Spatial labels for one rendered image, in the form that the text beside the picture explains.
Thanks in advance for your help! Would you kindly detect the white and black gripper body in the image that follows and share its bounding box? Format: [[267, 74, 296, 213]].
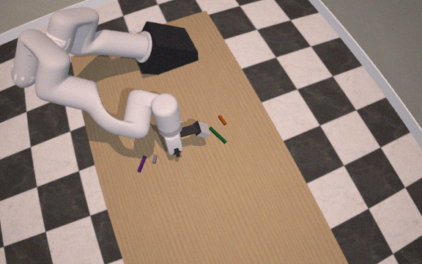
[[164, 131, 183, 155]]

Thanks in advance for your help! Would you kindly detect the dark green rod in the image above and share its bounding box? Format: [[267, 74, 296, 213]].
[[209, 127, 226, 144]]

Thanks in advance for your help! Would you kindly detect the purple rectangular bar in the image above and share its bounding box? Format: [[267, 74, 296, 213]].
[[137, 156, 147, 172]]

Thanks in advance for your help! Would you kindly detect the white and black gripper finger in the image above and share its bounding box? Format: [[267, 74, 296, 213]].
[[174, 148, 182, 157]]

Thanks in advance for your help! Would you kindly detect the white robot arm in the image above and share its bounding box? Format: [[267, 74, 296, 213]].
[[11, 7, 211, 139]]

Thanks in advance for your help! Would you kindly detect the orange rod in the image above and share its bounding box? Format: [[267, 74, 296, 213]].
[[218, 115, 226, 125]]

